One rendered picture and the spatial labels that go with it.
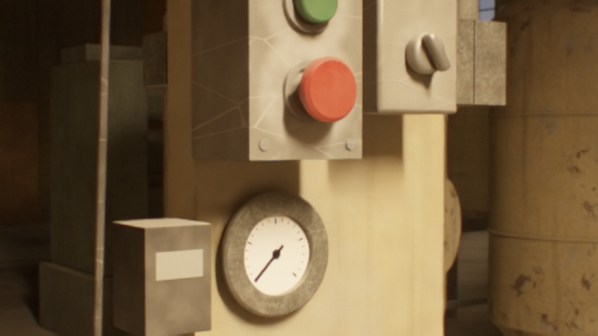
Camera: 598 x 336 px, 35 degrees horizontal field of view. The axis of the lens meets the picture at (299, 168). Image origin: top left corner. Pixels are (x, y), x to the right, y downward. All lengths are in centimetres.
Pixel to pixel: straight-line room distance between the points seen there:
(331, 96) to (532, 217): 500
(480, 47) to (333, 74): 30
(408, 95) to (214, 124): 14
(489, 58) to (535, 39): 469
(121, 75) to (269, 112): 613
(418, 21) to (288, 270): 20
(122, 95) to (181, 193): 605
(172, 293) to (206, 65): 15
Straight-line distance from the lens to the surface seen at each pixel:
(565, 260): 553
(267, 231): 68
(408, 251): 78
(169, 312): 63
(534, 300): 563
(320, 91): 59
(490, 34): 89
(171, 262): 62
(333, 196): 72
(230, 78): 61
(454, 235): 424
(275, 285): 69
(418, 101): 69
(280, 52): 61
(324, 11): 61
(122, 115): 671
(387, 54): 67
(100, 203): 60
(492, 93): 89
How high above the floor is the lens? 149
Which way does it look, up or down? 2 degrees down
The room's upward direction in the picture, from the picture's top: straight up
